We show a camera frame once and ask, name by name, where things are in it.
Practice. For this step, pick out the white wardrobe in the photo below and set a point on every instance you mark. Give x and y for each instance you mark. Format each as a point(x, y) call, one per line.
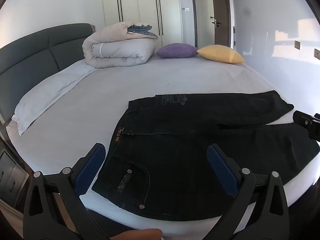
point(142, 5)

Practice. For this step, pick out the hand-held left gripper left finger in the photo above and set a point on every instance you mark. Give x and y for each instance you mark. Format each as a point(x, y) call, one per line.
point(91, 165)

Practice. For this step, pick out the brown wooden door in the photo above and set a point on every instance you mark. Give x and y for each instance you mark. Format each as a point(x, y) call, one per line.
point(222, 2)

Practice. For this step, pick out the blue folded cloth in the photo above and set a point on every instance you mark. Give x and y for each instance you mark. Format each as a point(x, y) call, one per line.
point(142, 30)

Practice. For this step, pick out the brass wall socket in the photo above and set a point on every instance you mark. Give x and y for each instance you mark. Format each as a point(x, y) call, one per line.
point(317, 54)
point(297, 45)

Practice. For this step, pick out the bed with white sheet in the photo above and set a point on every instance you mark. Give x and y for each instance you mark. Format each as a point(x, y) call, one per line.
point(87, 110)

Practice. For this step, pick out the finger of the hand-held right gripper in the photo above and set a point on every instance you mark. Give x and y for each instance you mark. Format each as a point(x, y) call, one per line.
point(303, 123)

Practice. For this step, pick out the person's leg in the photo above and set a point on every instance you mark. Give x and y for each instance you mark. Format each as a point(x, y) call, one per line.
point(140, 235)

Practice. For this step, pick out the folded beige duvet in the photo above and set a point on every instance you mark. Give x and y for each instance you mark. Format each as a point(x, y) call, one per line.
point(112, 50)

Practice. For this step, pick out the white pillow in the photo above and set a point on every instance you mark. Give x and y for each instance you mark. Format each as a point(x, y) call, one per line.
point(47, 92)

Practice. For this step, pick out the yellow cushion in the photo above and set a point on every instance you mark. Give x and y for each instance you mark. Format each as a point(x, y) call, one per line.
point(220, 53)

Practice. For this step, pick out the grey padded headboard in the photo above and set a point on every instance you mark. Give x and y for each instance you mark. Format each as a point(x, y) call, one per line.
point(32, 52)

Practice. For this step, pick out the purple cushion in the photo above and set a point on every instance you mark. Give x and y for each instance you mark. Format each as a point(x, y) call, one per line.
point(177, 50)

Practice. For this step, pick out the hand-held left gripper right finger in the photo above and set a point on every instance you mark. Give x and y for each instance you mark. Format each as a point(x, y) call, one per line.
point(222, 170)

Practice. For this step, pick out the grey nightstand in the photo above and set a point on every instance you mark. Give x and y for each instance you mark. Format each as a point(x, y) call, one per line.
point(11, 177)

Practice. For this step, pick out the black denim pants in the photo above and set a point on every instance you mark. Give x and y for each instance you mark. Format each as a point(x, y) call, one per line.
point(175, 160)

